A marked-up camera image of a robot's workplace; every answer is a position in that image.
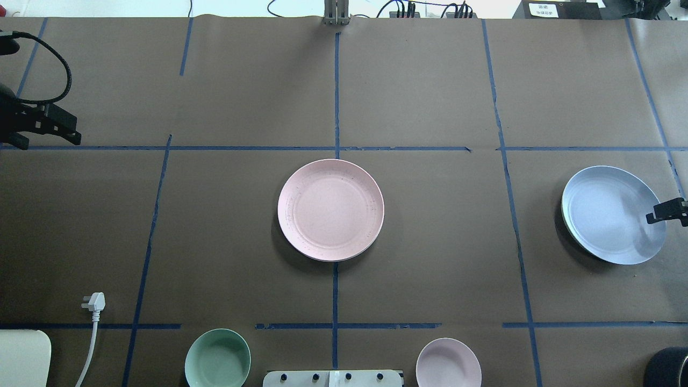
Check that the dark blue saucepan with lid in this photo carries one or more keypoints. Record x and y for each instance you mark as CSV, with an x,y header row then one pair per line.
x,y
668,367

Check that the blue plate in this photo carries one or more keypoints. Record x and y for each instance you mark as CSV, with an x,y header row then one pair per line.
x,y
604,208

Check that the green bowl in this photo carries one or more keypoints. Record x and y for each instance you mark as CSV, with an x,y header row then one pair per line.
x,y
219,357

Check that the black box with label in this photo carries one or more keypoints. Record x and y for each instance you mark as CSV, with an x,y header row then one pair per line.
x,y
557,10

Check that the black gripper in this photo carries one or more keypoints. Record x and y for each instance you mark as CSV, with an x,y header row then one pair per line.
x,y
38,124

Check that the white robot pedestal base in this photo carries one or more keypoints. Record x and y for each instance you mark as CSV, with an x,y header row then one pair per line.
x,y
375,377

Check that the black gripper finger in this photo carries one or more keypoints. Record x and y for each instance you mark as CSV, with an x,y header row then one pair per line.
x,y
675,209

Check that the pink bowl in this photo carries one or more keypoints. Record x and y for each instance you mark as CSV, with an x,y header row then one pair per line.
x,y
447,362

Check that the grey metal bracket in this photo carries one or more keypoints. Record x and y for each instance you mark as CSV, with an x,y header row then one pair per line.
x,y
336,12

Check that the cream toaster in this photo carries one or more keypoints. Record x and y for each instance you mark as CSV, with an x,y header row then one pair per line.
x,y
25,357

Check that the pink plate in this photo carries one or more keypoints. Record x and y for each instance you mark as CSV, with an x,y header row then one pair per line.
x,y
331,210

